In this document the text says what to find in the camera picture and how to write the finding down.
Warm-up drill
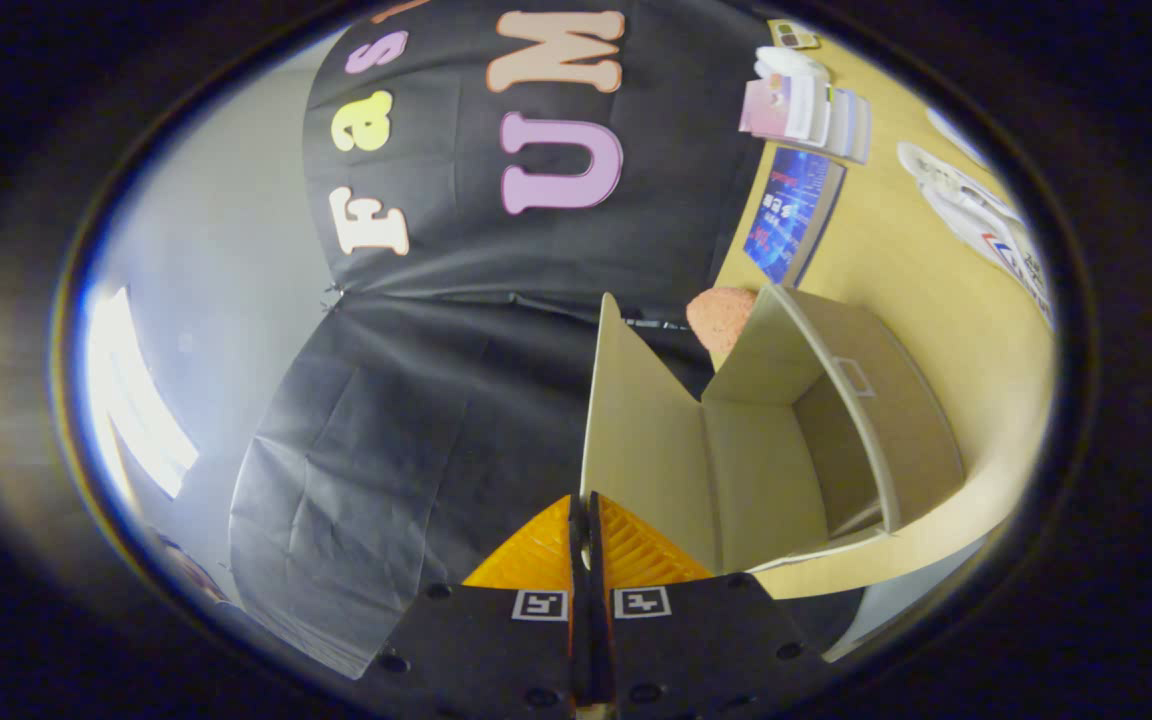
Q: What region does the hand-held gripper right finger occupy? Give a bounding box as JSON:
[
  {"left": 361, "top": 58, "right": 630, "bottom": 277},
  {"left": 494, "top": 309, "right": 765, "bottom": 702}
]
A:
[{"left": 591, "top": 492, "right": 837, "bottom": 719}]

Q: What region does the black backdrop cloth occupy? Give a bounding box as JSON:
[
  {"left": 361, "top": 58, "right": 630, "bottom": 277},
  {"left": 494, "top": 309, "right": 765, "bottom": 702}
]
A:
[{"left": 226, "top": 0, "right": 787, "bottom": 681}]

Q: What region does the white plush ball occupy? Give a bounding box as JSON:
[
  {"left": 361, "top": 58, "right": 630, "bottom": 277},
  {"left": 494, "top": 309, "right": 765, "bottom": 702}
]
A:
[{"left": 754, "top": 45, "right": 830, "bottom": 86}]

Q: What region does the pink cover book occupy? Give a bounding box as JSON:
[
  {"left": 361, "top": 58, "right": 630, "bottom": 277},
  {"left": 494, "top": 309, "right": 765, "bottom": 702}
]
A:
[{"left": 738, "top": 73, "right": 819, "bottom": 141}]

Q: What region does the dark blue cover book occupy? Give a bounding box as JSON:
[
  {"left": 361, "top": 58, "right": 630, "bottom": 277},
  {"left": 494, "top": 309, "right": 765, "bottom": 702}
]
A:
[{"left": 742, "top": 147, "right": 847, "bottom": 288}]

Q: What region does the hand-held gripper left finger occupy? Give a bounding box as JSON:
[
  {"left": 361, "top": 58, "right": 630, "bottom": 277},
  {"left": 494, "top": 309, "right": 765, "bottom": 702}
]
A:
[{"left": 356, "top": 495, "right": 592, "bottom": 720}]

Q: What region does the white canvas shoe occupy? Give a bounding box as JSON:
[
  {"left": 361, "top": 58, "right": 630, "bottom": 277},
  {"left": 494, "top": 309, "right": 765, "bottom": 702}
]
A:
[
  {"left": 896, "top": 140, "right": 1055, "bottom": 331},
  {"left": 926, "top": 105, "right": 995, "bottom": 171}
]

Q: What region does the beige fabric storage box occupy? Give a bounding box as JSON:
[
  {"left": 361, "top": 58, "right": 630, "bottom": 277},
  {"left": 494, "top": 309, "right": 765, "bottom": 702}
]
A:
[{"left": 579, "top": 283, "right": 967, "bottom": 601}]

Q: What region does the small divided palette tray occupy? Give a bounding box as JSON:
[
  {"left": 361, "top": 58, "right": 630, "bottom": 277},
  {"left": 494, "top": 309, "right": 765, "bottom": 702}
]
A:
[{"left": 768, "top": 18, "right": 822, "bottom": 51}]

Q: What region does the light blue cover book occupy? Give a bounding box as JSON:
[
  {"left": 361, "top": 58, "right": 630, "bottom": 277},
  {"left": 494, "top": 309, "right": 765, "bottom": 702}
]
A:
[{"left": 841, "top": 95, "right": 874, "bottom": 166}]

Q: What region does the orange sponge ball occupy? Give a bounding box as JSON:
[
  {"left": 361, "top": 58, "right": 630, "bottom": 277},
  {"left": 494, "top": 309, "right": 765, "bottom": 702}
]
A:
[{"left": 686, "top": 287, "right": 759, "bottom": 368}]

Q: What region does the thin white book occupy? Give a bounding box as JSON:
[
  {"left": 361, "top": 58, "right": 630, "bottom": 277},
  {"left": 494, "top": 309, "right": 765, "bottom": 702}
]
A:
[{"left": 816, "top": 88, "right": 852, "bottom": 153}]

